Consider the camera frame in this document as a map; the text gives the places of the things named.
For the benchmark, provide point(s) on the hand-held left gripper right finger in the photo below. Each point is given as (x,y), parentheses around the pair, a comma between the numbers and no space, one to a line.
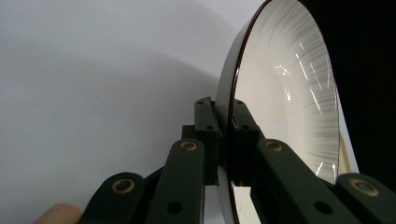
(280,177)

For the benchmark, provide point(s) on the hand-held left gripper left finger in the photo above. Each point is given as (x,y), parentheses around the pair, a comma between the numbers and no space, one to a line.
(186,174)

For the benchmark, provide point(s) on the white plate with dark rim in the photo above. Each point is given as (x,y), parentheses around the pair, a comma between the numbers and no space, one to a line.
(274,93)

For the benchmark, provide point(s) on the pale blue table board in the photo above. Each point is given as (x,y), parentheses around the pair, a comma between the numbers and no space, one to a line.
(93,93)

